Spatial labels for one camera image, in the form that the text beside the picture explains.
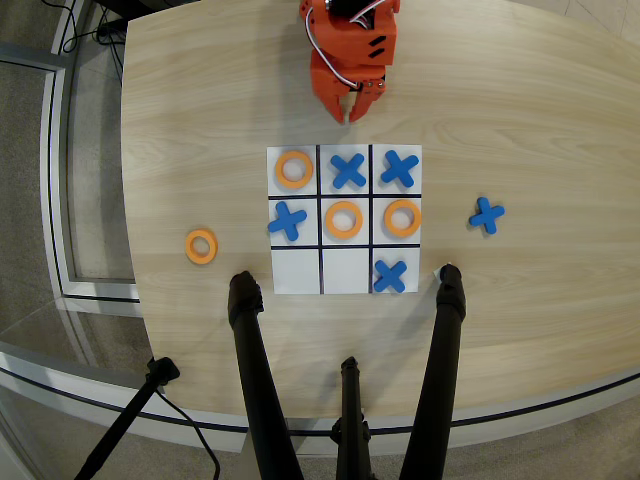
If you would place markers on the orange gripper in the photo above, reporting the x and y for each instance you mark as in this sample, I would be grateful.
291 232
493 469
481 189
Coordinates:
327 80

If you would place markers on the blue foam cross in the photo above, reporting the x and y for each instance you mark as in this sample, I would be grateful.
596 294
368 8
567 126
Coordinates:
287 220
399 169
390 276
348 171
486 215

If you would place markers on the white tic-tac-toe board sheet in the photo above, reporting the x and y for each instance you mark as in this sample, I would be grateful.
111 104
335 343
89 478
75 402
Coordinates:
345 220

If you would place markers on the small white tape piece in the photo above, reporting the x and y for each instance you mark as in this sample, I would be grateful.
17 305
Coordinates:
436 273

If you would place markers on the short black tripod leg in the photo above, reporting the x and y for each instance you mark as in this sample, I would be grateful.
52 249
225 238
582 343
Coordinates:
351 415

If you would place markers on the thin black stand leg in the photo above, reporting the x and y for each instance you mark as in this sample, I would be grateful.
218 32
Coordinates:
130 415

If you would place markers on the grey metal partition frame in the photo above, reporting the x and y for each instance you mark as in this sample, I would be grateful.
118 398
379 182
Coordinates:
52 175

